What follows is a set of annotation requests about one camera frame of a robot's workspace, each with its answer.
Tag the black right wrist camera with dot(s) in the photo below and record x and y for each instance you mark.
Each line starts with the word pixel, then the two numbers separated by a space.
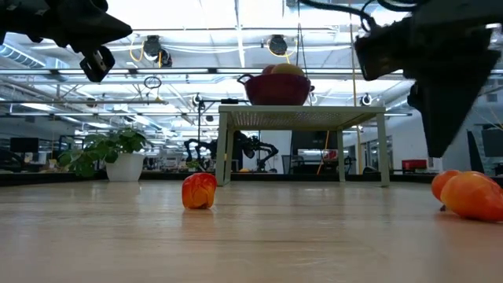
pixel 381 51

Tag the small orange yellow pear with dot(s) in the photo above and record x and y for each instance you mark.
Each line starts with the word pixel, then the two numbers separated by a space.
pixel 442 184
pixel 473 196

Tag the pale green perforated shelf riser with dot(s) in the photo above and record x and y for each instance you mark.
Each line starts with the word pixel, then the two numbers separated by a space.
pixel 298 118

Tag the purple colander bowl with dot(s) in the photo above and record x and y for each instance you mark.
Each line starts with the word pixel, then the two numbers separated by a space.
pixel 277 90

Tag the black aluminium table frame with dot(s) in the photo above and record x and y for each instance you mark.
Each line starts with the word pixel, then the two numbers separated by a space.
pixel 39 178

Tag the black lab robot arm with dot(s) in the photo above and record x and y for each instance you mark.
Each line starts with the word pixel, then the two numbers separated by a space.
pixel 243 144
pixel 189 142

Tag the dark desk monitor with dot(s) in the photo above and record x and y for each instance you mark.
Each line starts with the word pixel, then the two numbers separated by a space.
pixel 23 144

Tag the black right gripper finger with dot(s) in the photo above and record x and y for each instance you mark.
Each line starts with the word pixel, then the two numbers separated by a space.
pixel 460 102
pixel 425 102

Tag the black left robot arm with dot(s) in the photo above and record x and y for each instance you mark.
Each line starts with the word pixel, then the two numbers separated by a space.
pixel 15 15

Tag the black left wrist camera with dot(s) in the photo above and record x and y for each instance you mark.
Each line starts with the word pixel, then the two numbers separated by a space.
pixel 97 65

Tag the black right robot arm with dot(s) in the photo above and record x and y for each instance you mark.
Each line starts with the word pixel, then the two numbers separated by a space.
pixel 463 8

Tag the red box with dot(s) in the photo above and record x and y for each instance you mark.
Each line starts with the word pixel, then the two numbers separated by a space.
pixel 414 164

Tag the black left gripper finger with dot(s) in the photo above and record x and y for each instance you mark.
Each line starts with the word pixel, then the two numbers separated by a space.
pixel 104 27
pixel 98 45

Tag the black wall monitor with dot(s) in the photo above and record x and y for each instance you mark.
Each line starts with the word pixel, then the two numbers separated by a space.
pixel 493 142

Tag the small red orange pepper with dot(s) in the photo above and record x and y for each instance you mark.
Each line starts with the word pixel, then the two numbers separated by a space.
pixel 198 191

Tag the green potted plant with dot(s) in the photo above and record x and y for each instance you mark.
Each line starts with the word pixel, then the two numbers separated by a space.
pixel 125 167

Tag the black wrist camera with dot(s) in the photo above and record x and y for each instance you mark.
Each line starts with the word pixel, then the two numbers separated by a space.
pixel 97 65
pixel 381 51

